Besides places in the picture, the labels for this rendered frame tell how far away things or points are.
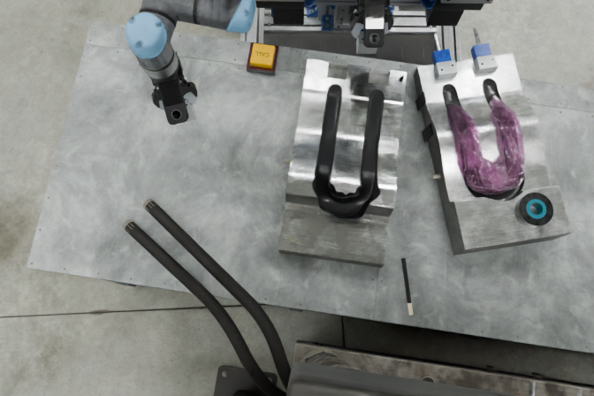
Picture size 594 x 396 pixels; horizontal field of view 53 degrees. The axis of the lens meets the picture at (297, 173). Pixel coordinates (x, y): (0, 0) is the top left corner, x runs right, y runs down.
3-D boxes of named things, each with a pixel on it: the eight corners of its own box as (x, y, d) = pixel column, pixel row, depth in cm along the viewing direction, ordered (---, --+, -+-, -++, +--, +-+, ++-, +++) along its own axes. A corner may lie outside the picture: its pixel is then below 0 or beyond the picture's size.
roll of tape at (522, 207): (508, 217, 143) (514, 215, 139) (522, 189, 145) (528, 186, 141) (539, 234, 142) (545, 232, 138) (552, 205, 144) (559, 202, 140)
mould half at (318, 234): (307, 72, 165) (308, 50, 152) (400, 85, 164) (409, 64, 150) (278, 253, 152) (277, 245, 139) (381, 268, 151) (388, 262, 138)
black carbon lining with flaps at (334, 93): (326, 86, 156) (328, 70, 147) (388, 94, 155) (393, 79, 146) (308, 216, 147) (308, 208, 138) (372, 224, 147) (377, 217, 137)
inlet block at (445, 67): (424, 39, 164) (429, 30, 159) (442, 37, 164) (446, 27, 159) (434, 83, 161) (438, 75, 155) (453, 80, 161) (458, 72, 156)
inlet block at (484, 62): (462, 34, 164) (468, 24, 159) (481, 31, 165) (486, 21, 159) (474, 78, 161) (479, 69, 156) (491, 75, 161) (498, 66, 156)
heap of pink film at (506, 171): (439, 104, 156) (446, 93, 148) (506, 95, 156) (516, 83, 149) (461, 201, 149) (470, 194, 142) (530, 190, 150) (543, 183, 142)
